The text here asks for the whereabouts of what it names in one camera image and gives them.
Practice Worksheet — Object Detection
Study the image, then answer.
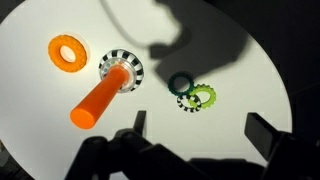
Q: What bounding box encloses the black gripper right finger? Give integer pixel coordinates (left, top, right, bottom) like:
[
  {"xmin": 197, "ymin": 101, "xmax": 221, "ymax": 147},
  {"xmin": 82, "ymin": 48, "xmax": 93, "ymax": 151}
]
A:
[{"xmin": 244, "ymin": 112, "xmax": 285, "ymax": 162}]

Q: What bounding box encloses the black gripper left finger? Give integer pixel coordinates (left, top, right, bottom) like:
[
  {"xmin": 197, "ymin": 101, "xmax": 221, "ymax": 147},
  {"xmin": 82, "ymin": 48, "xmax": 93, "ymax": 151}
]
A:
[{"xmin": 133, "ymin": 110, "xmax": 148, "ymax": 137}]

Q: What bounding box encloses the light green toothed ring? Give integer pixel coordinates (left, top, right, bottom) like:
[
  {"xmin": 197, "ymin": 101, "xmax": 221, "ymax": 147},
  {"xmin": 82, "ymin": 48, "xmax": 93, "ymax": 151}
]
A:
[{"xmin": 187, "ymin": 83, "xmax": 217, "ymax": 110}]

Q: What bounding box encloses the orange stacking rod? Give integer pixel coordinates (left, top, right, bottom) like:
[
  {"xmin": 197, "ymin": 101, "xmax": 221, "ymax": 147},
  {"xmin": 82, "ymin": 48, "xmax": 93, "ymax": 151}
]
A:
[{"xmin": 69, "ymin": 65, "xmax": 129, "ymax": 130}]

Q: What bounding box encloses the small black white striped ring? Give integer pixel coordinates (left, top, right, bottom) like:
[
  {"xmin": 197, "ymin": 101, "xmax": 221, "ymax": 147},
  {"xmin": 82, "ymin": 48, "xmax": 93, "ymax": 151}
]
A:
[{"xmin": 176, "ymin": 93, "xmax": 203, "ymax": 114}]

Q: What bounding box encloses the dark green toothed ring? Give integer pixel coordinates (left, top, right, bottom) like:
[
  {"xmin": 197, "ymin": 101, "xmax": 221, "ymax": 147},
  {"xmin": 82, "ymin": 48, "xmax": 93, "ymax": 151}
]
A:
[{"xmin": 167, "ymin": 71, "xmax": 195, "ymax": 98}]

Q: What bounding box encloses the orange knobbly ring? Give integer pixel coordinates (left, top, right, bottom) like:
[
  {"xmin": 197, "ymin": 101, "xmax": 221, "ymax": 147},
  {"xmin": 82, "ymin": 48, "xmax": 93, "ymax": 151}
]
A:
[{"xmin": 47, "ymin": 34, "xmax": 89, "ymax": 74}]

